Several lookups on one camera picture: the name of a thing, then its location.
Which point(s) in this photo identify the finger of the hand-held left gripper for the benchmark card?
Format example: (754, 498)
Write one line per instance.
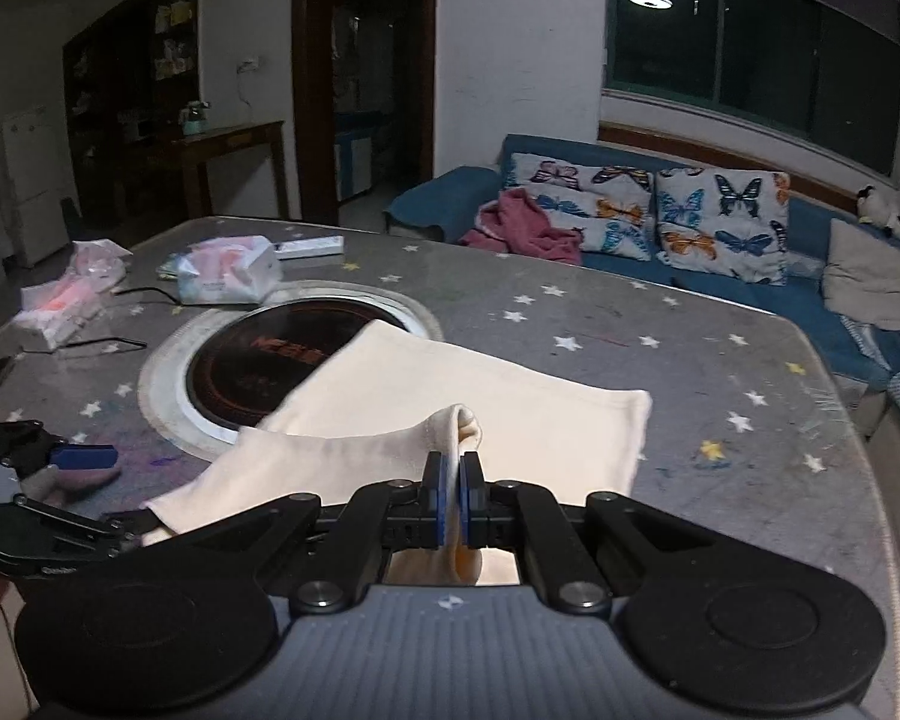
(131, 525)
(82, 457)

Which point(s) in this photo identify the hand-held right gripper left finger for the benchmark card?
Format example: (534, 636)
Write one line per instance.
(438, 499)

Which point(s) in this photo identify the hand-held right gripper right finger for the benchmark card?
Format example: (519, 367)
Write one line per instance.
(468, 502)

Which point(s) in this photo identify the cream cloth garment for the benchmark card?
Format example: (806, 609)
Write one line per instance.
(495, 397)

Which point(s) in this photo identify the crumpled pink tissue pack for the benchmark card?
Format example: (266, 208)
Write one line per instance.
(60, 304)

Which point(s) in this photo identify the round black induction cooktop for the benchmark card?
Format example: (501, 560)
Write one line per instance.
(247, 360)

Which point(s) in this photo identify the pink white tissue pack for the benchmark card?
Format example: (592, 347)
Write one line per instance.
(225, 270)

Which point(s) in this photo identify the grey star-patterned tablecloth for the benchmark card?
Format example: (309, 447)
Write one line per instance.
(645, 330)

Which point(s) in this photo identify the pink garment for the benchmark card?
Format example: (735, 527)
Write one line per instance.
(525, 229)

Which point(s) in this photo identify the white refrigerator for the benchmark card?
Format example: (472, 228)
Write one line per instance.
(34, 180)

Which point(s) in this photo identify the long white box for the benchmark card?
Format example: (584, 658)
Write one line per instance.
(311, 246)

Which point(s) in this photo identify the butterfly print cushion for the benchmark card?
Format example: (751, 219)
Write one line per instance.
(720, 225)
(570, 195)

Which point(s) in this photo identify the blue sofa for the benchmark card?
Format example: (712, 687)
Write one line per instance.
(720, 279)

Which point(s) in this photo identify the wooden console table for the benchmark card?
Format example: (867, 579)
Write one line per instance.
(225, 136)

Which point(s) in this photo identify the small teal kettle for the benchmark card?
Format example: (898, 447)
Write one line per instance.
(195, 118)

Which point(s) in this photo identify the dark wooden shelf cabinet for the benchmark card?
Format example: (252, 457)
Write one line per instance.
(120, 90)

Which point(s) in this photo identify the beige cushion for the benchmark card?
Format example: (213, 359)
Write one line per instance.
(870, 277)

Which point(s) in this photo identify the white black plush toy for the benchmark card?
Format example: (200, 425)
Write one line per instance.
(879, 210)

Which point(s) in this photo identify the large dark window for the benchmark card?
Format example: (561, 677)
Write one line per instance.
(757, 52)

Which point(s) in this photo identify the white wall socket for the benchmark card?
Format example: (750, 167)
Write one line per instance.
(250, 64)

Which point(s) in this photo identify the dark wooden door frame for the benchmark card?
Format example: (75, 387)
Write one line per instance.
(307, 90)

